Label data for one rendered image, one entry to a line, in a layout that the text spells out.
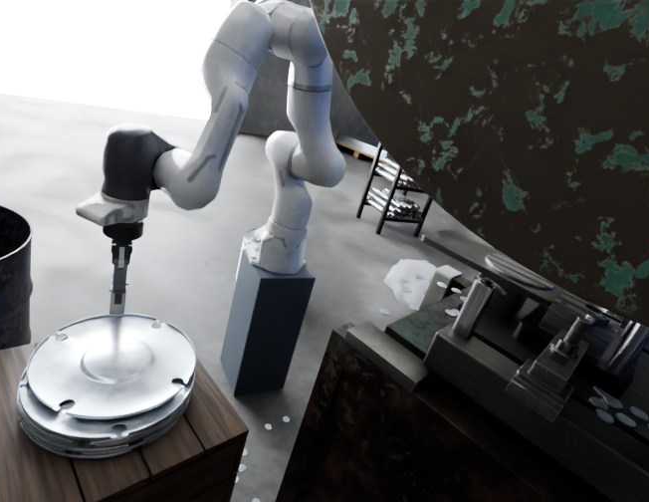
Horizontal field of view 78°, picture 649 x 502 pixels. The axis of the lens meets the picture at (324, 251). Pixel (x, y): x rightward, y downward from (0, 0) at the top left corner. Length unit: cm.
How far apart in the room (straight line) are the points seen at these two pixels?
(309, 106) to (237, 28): 26
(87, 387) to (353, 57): 71
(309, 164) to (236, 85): 32
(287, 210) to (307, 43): 44
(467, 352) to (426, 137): 37
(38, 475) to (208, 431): 26
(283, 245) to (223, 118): 47
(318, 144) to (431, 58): 73
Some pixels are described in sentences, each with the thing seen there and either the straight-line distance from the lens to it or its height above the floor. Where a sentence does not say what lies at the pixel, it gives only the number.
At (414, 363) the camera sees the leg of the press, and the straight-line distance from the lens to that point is 66.
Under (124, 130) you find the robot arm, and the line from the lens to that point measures 83.
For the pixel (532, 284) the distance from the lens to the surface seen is 75.
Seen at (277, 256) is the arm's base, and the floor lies 50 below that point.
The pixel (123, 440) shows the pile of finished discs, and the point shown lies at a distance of 80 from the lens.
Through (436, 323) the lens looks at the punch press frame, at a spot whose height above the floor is 65.
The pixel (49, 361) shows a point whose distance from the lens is 92.
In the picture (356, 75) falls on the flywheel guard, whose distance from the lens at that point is 38.
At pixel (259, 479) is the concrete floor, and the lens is 124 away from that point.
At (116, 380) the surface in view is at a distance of 86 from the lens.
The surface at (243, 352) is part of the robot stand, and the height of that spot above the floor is 18.
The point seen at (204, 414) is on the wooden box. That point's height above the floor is 35.
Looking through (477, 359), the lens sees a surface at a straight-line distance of 62.
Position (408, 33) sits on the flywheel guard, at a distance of 36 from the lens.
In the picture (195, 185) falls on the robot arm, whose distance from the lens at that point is 79.
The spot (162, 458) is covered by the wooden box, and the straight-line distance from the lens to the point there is 82.
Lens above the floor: 100
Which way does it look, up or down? 23 degrees down
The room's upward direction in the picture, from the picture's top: 16 degrees clockwise
